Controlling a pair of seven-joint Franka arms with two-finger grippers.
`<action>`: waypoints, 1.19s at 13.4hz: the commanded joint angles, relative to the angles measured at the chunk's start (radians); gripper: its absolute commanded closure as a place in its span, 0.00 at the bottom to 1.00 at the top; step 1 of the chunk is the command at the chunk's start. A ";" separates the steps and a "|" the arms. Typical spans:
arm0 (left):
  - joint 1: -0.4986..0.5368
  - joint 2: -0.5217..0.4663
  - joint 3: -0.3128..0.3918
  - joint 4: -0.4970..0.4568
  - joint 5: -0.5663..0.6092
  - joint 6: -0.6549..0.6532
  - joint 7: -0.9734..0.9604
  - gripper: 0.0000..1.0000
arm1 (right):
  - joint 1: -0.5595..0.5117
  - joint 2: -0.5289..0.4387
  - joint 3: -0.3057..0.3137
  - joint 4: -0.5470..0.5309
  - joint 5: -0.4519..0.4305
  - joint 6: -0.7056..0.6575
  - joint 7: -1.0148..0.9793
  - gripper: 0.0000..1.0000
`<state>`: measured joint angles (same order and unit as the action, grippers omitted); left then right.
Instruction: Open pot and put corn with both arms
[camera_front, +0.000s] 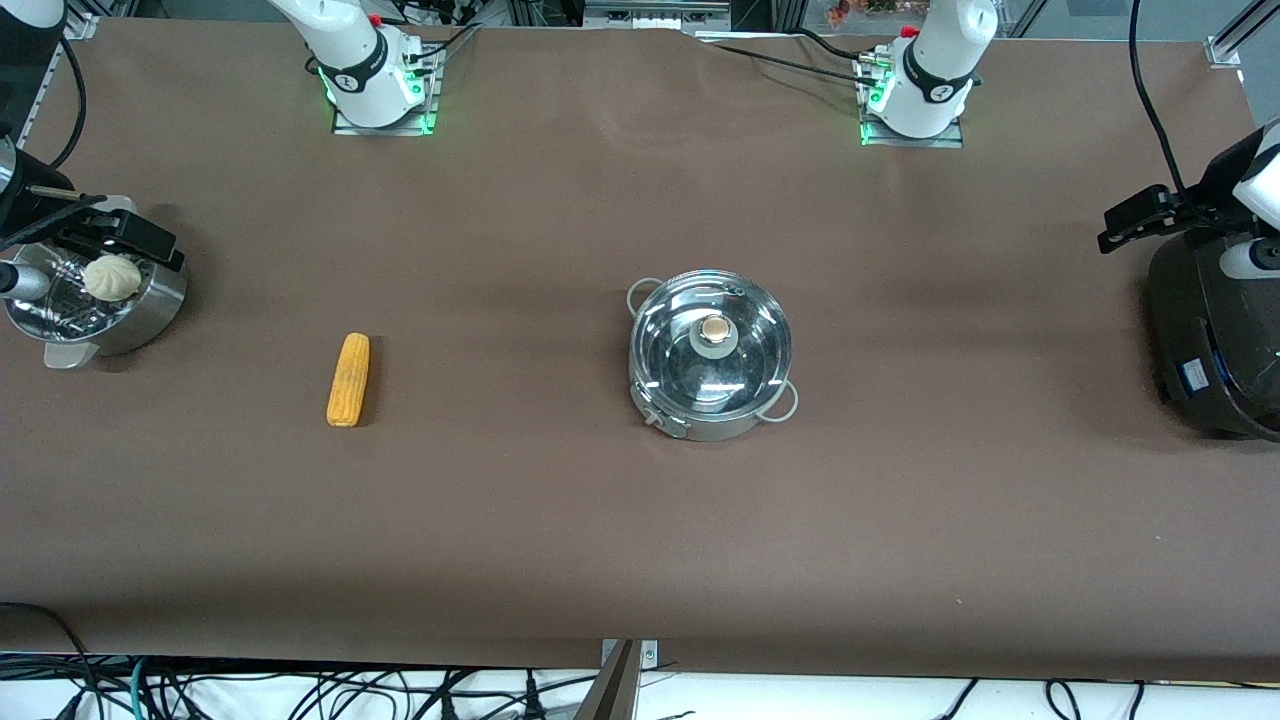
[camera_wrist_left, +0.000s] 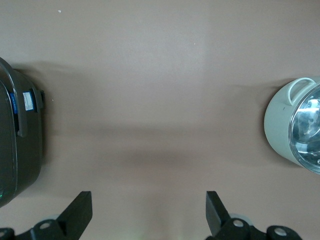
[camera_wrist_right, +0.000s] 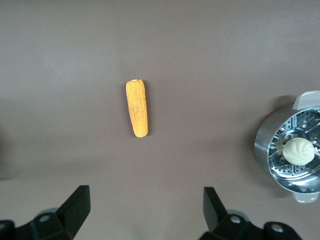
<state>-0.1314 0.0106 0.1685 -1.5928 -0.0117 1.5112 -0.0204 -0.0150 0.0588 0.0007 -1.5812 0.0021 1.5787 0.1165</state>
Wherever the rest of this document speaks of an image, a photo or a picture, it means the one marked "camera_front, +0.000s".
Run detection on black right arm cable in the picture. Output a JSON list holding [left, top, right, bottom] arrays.
[[48, 60, 89, 171]]

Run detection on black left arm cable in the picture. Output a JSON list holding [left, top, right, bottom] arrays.
[[1130, 0, 1201, 201]]

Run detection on steel steamer pot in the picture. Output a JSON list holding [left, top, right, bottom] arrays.
[[5, 195, 189, 371]]

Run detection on white steamed bun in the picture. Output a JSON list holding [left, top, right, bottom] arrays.
[[82, 255, 143, 303]]

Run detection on yellow corn cob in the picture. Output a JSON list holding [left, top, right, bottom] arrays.
[[326, 333, 371, 429]]

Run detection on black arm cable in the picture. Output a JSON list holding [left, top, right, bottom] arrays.
[[1130, 0, 1201, 201], [48, 60, 89, 171]]

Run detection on aluminium frame rail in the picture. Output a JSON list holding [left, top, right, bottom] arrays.
[[15, 12, 101, 161]]

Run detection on black base cable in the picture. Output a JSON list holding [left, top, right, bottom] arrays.
[[400, 25, 481, 76], [790, 28, 866, 61], [712, 42, 876, 86]]

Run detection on glass lid with gold knob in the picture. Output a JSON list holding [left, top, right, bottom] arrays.
[[630, 270, 794, 416]]

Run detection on steel pot with grey handles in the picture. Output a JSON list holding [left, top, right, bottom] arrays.
[[627, 268, 801, 443]]

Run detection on grey camera pole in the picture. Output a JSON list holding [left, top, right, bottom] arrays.
[[572, 640, 643, 720]]

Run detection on grey metal box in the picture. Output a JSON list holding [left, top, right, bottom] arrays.
[[585, 0, 731, 31]]

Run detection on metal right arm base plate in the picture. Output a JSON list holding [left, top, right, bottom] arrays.
[[332, 45, 441, 136]]

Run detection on aluminium frame profile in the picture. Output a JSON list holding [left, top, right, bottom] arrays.
[[1205, 0, 1280, 69]]

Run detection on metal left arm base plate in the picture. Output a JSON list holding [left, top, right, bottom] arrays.
[[858, 55, 966, 149]]

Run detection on brown table cover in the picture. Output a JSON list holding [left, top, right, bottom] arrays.
[[0, 15, 1280, 683]]

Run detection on black round rice cooker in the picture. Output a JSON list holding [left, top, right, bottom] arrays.
[[1145, 225, 1280, 443]]

